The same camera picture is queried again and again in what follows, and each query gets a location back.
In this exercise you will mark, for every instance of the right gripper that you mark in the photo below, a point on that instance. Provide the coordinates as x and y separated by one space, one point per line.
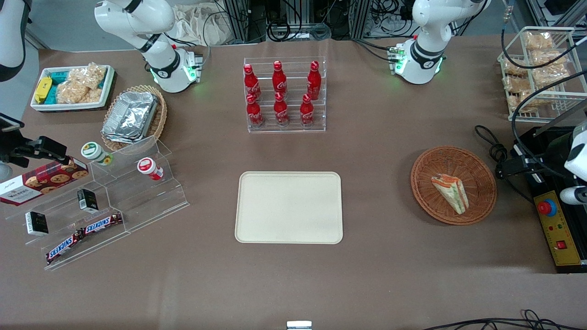
19 151

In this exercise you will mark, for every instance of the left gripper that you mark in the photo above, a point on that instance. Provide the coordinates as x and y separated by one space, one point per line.
540 163

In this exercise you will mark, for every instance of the triangle sandwich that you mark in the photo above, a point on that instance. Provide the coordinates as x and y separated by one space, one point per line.
451 192

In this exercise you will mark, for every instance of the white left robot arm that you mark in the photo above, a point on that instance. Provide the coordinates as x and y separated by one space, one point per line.
419 55

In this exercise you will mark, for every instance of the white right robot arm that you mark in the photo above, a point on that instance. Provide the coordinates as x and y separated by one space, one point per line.
160 59

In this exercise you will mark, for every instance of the round brown wicker basket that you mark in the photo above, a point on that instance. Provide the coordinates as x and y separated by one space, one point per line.
431 201

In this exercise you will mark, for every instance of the oval tan wicker basket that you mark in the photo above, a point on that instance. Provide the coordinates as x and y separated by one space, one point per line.
160 119

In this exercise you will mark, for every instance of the beige rectangular tray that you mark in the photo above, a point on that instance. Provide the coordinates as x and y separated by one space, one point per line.
289 207

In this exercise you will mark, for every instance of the red cookie box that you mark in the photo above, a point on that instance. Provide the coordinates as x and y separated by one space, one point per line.
41 183

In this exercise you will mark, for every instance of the red emergency stop button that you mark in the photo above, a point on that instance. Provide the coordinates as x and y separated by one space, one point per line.
546 207

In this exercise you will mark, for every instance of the white rectangular bin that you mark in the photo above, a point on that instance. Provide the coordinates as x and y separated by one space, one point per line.
69 106

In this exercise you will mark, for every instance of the green lid cup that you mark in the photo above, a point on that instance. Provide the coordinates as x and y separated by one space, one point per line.
94 152

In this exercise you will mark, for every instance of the teal snack packet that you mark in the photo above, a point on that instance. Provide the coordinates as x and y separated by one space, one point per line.
58 76
52 95

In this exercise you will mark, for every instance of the yellow snack packet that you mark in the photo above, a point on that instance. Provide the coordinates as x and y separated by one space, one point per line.
43 89

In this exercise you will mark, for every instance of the clear fried snack bag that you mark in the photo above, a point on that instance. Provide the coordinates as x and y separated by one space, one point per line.
516 68
539 40
520 101
550 68
517 85

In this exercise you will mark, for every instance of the small black box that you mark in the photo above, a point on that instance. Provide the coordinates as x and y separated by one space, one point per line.
36 223
87 200

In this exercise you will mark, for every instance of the clear rice cracker bag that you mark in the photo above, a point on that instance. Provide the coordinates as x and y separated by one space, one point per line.
73 93
94 75

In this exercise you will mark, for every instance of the black yellow control box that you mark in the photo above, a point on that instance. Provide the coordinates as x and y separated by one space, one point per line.
562 238

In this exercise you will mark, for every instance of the brown Snickers bar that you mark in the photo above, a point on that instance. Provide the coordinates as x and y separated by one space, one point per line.
64 247
102 223

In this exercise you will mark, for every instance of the silver foil container stack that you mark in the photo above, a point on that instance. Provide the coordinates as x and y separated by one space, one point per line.
130 117

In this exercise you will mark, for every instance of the clear acrylic step shelf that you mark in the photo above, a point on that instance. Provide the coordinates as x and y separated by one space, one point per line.
137 201

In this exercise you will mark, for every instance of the red lid cup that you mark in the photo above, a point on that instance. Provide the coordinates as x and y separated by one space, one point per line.
149 167

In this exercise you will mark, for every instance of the crumpled beige cloth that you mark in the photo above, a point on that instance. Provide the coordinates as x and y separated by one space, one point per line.
197 25

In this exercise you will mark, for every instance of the red cola bottle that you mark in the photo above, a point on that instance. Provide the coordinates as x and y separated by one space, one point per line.
313 81
254 113
280 111
251 83
279 80
306 112

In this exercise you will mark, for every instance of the clear acrylic bottle rack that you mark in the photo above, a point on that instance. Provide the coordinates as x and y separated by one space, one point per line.
293 128

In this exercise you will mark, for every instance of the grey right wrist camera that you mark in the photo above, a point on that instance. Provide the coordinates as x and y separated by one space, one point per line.
4 172

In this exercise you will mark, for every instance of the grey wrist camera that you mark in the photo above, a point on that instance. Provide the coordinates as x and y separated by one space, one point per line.
4 172
575 195

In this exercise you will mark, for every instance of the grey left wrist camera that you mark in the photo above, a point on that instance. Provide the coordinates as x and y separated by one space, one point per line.
575 195

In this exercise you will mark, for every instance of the aluminium frame post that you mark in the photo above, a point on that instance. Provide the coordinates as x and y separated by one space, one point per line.
238 18
362 18

